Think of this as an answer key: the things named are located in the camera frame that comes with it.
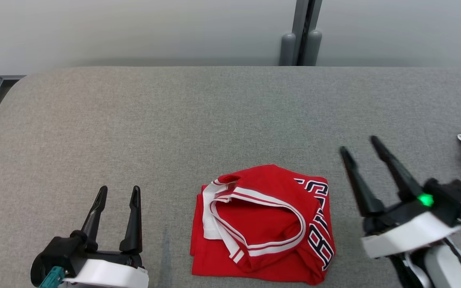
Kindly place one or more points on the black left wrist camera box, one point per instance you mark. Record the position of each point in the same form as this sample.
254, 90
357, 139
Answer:
56, 250

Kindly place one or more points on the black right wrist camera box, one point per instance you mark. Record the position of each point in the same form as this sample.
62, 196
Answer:
454, 196

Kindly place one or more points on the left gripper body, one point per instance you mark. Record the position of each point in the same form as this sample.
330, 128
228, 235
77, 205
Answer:
110, 274

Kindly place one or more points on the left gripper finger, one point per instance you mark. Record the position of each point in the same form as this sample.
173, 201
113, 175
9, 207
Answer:
94, 220
135, 224

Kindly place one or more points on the grey metal partition post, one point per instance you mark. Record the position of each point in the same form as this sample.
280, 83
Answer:
300, 16

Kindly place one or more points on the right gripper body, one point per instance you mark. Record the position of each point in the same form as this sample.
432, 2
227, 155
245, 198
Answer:
406, 236

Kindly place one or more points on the grey cylindrical post cap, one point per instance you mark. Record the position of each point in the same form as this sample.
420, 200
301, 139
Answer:
288, 50
313, 48

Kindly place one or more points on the red basketball jersey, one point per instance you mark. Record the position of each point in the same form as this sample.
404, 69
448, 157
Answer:
262, 224

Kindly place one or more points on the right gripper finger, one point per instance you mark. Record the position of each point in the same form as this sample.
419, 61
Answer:
400, 176
364, 192

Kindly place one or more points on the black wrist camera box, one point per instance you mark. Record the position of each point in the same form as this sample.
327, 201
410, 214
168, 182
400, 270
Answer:
454, 196
56, 250

